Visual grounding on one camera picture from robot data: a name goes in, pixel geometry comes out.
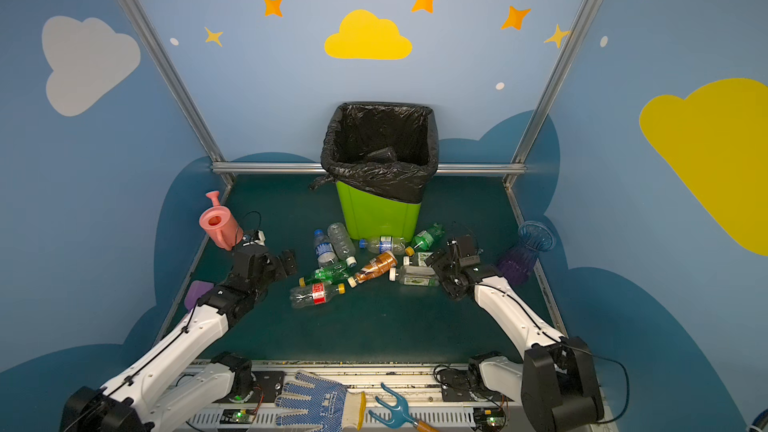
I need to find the blue label bottle blue cap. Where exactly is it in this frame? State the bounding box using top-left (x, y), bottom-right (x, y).
top-left (313, 229), bottom-right (338, 268)

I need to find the red label yellow cap bottle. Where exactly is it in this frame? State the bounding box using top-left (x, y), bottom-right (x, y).
top-left (289, 282), bottom-right (346, 309)

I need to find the green sprite bottle yellow cap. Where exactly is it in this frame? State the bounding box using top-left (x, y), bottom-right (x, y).
top-left (298, 262), bottom-right (351, 287)

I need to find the blue cap water bottle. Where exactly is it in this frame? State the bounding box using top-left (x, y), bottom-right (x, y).
top-left (358, 236), bottom-right (407, 255)

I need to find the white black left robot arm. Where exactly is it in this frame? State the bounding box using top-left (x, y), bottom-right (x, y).
top-left (59, 241), bottom-right (298, 431)

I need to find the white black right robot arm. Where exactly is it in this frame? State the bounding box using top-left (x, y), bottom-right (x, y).
top-left (426, 236), bottom-right (605, 431)

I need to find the green plastic bin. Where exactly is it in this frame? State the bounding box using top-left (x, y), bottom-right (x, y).
top-left (336, 182), bottom-right (421, 240)

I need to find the black bin liner bag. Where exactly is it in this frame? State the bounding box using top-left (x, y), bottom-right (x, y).
top-left (310, 101), bottom-right (439, 204)

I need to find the lime label square bottle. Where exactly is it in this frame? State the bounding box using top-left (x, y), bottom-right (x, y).
top-left (403, 252), bottom-right (432, 267)

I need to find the pink plastic watering can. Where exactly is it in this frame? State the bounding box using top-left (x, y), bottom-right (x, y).
top-left (199, 190), bottom-right (244, 251)

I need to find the clear crushed bottle white cap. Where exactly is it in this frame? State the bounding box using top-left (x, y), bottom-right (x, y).
top-left (327, 222), bottom-right (357, 268)

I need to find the purple pink toy shovel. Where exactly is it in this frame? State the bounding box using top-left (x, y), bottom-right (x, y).
top-left (183, 280), bottom-right (215, 311)

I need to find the purple blue glass vase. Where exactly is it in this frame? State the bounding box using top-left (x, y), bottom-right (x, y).
top-left (496, 221), bottom-right (556, 287)

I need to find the orange tea bottle white cap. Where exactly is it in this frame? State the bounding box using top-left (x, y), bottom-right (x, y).
top-left (347, 251), bottom-right (398, 288)

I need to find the blue white knitted glove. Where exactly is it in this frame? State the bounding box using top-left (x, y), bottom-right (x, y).
top-left (275, 370), bottom-right (366, 432)

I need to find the left green circuit board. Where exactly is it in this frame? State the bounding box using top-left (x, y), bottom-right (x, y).
top-left (219, 409), bottom-right (257, 425)

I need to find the green circuit board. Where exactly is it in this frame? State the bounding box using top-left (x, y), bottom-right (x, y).
top-left (219, 409), bottom-right (257, 425)
top-left (472, 407), bottom-right (508, 432)

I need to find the right green circuit board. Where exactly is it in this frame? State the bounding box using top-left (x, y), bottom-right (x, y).
top-left (472, 407), bottom-right (508, 432)

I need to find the teal garden hand rake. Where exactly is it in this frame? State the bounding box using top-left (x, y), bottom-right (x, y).
top-left (368, 383), bottom-right (438, 432)

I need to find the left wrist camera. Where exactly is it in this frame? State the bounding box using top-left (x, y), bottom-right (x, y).
top-left (248, 230), bottom-right (265, 246)

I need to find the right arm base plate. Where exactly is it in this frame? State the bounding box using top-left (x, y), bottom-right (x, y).
top-left (436, 368), bottom-right (485, 402)

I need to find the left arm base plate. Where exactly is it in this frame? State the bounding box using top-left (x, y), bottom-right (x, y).
top-left (232, 370), bottom-right (286, 407)

